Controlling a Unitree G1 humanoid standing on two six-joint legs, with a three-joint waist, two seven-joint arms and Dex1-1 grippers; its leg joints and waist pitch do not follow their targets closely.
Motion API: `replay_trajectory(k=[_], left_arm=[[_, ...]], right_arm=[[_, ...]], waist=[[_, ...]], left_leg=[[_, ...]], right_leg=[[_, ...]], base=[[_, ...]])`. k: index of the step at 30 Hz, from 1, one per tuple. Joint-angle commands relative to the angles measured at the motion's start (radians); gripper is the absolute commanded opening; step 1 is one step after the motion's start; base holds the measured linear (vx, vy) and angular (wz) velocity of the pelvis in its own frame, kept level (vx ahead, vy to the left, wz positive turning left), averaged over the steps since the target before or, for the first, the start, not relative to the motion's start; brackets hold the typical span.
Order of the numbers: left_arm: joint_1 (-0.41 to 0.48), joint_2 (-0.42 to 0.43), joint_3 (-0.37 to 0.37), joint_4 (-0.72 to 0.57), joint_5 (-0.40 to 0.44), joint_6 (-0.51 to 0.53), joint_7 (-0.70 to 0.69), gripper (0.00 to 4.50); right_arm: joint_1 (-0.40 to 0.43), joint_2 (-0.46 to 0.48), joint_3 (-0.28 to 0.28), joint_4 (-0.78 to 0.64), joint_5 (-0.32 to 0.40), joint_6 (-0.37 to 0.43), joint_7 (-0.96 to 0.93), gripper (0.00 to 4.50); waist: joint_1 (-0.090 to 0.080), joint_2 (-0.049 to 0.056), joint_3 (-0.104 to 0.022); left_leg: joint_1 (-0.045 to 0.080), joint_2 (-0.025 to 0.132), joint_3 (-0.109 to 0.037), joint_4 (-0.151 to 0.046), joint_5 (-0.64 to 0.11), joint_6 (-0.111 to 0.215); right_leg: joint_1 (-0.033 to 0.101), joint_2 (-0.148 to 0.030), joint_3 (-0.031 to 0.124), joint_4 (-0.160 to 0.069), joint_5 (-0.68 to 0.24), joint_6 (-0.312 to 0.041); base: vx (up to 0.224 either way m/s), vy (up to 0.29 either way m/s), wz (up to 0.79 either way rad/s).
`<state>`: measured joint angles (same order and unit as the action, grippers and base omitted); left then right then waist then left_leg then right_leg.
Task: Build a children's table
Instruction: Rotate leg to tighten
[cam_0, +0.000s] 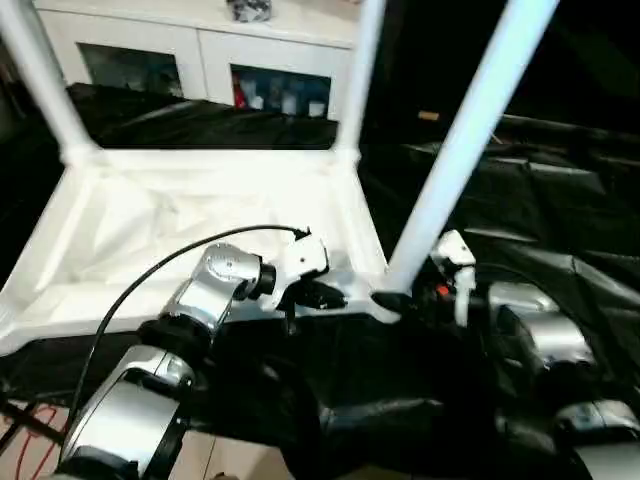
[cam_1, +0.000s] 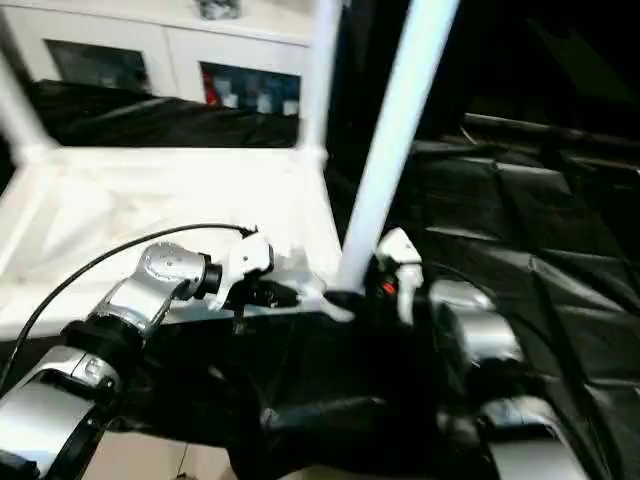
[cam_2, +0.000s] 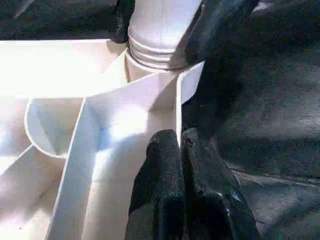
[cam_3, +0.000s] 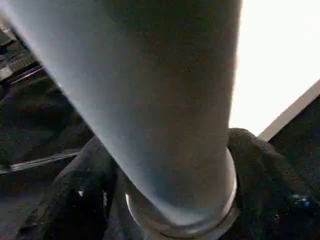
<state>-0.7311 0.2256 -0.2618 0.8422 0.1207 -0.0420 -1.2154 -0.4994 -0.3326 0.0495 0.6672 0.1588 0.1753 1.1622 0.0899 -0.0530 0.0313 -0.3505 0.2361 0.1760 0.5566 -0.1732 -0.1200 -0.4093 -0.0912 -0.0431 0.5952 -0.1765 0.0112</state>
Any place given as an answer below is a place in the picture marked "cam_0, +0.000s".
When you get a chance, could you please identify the white plastic table top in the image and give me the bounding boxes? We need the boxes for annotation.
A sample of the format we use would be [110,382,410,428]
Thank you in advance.
[0,146,402,357]

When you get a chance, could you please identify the white plastic table leg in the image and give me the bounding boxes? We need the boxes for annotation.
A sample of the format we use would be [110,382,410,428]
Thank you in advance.
[386,0,562,297]
[0,0,95,165]
[336,0,387,165]

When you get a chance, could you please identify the black mat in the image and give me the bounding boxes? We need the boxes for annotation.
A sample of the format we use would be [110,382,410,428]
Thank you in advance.
[0,82,640,476]

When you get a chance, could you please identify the white cabinet with glass doors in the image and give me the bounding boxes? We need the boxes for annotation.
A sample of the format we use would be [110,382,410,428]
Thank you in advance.
[36,0,357,122]

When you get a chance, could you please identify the black backdrop cloth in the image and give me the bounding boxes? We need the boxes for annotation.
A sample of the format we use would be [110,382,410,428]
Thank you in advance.
[359,0,640,146]

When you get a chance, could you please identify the shiny object on cabinet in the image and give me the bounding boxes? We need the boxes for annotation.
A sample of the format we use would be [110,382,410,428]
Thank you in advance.
[226,0,276,24]

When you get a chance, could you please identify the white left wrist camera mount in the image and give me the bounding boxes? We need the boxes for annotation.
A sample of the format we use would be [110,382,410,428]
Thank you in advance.
[271,233,331,315]

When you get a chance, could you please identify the black metal frame bars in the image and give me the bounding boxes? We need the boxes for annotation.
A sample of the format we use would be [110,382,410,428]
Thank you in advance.
[0,398,65,445]

